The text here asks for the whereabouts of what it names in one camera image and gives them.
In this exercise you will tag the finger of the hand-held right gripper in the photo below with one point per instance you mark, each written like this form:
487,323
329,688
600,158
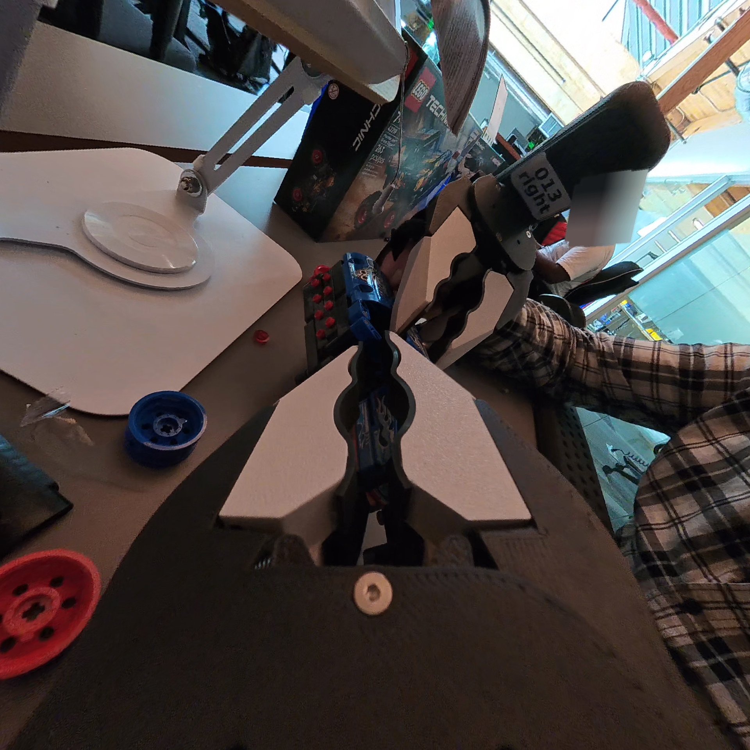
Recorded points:
489,310
433,258

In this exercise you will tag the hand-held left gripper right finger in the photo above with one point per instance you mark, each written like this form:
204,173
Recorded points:
463,463

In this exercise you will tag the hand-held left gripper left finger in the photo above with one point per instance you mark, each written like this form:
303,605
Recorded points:
281,463

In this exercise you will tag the brick-built toy truck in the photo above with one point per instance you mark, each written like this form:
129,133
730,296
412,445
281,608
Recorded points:
363,281

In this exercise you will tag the black dotted pad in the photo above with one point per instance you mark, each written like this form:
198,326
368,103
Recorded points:
571,451

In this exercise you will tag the black toy set box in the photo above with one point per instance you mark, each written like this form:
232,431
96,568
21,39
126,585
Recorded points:
345,176

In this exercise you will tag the blue wheel rim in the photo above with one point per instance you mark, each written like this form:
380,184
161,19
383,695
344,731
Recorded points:
166,429

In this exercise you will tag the black office chair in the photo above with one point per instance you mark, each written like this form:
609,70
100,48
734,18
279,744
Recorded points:
609,276
146,35

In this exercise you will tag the clear plastic wrap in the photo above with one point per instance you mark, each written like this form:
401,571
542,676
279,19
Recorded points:
47,407

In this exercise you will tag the beige flat panel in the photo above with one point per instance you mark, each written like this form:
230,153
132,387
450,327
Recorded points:
328,35

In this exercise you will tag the black cylinder part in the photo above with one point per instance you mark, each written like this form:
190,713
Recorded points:
26,498

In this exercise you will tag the clear round disc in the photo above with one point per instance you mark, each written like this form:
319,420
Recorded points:
140,237

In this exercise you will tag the red wheel rim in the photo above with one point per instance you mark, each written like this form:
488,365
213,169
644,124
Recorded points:
41,609

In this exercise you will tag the white stand with base plate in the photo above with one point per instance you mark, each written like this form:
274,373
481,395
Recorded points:
117,334

